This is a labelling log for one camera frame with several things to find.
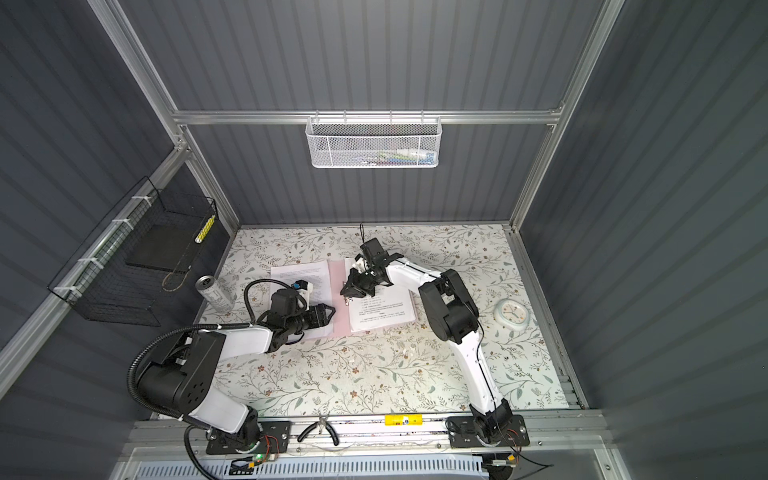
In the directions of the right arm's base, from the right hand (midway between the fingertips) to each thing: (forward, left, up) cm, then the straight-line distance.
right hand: (344, 295), depth 95 cm
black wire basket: (-9, +48, +25) cm, 55 cm away
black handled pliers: (-35, +2, -4) cm, 36 cm away
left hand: (-5, +5, -2) cm, 7 cm away
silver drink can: (-3, +37, +10) cm, 39 cm away
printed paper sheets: (-2, -15, -3) cm, 15 cm away
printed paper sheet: (+11, +11, -3) cm, 16 cm away
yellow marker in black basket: (+6, +36, +25) cm, 44 cm away
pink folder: (-4, +1, -4) cm, 5 cm away
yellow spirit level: (-35, -19, -3) cm, 40 cm away
